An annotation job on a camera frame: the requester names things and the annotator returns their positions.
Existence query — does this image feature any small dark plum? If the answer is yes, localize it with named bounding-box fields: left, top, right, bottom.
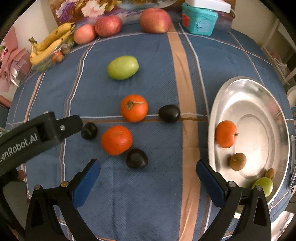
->
left=81, top=122, right=98, bottom=140

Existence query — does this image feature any green fruit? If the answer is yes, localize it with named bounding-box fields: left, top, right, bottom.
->
left=252, top=177, right=273, bottom=197
left=107, top=55, right=139, bottom=80

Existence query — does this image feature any green fruit in plate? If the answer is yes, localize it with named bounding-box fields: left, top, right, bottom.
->
left=252, top=177, right=273, bottom=197

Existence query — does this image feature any brown longan right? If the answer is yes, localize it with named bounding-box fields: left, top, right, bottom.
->
left=264, top=168, right=276, bottom=180

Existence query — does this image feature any brown longan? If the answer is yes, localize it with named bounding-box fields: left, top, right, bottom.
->
left=264, top=168, right=276, bottom=180
left=229, top=153, right=246, bottom=171

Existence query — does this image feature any brown longan left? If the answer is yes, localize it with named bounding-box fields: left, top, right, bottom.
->
left=229, top=153, right=246, bottom=171

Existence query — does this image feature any pink gift box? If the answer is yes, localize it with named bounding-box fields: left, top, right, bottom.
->
left=1, top=26, right=32, bottom=92

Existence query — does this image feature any orange in plate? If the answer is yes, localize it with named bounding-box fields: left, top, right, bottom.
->
left=215, top=120, right=238, bottom=149

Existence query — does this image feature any round steel plate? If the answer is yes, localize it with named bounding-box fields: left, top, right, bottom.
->
left=208, top=76, right=291, bottom=206

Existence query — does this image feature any clear fruit bag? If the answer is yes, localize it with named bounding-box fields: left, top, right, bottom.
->
left=29, top=35, right=75, bottom=72

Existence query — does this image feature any yellow banana bunch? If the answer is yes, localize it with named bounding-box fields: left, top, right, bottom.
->
left=29, top=23, right=76, bottom=66

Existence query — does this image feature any orange with stem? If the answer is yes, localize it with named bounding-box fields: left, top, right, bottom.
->
left=120, top=94, right=149, bottom=123

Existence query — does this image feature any small pink apple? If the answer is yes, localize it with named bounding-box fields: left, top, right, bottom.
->
left=73, top=24, right=97, bottom=45

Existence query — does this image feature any blue plaid tablecloth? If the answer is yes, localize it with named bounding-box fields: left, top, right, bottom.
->
left=5, top=12, right=296, bottom=241

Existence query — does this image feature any floral painting canvas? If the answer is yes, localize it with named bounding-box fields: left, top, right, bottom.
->
left=49, top=0, right=184, bottom=25

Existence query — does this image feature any middle red apple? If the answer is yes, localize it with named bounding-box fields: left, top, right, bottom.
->
left=95, top=16, right=122, bottom=37

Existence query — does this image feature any white shelf rack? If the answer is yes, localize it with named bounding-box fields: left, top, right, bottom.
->
left=261, top=18, right=295, bottom=89

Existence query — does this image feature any large red apple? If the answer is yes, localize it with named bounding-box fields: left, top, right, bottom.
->
left=140, top=8, right=172, bottom=34

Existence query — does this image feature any teal plastic box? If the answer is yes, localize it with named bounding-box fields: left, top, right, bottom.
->
left=181, top=3, right=219, bottom=36

